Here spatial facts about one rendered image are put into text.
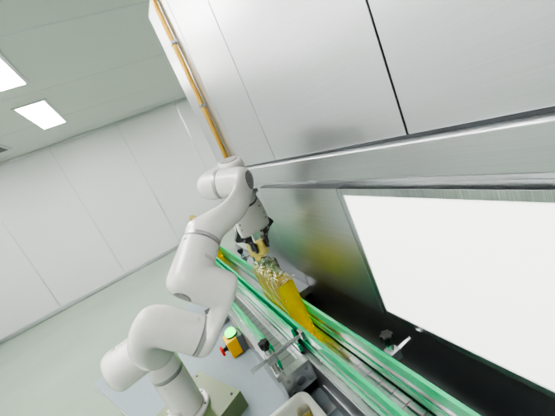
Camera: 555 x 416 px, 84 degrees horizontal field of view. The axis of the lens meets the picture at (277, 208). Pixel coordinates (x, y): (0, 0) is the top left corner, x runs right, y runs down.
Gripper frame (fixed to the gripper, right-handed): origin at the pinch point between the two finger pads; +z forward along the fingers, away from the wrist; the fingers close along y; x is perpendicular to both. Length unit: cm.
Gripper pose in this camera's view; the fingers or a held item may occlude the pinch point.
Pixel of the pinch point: (258, 243)
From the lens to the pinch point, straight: 97.3
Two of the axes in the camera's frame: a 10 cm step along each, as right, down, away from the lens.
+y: -8.2, 4.5, -3.6
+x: 5.1, 2.8, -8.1
